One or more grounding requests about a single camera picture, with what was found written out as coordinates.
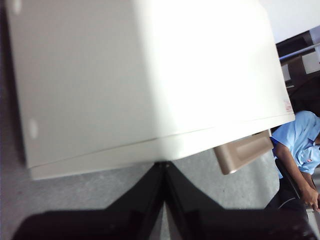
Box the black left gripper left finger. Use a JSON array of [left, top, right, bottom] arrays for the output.
[[11, 161, 166, 240]]

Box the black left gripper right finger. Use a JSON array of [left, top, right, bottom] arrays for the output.
[[163, 161, 320, 240]]

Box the glass oven door with handle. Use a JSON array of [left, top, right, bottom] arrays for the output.
[[213, 129, 275, 176]]

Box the cream Toshiba toaster oven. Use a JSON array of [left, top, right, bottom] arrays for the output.
[[4, 0, 296, 181]]

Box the person's hand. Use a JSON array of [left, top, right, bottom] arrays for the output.
[[301, 187, 320, 213]]

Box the person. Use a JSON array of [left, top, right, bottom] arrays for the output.
[[271, 109, 320, 181]]

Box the grey metal rail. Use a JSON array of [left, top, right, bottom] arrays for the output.
[[278, 42, 320, 61]]

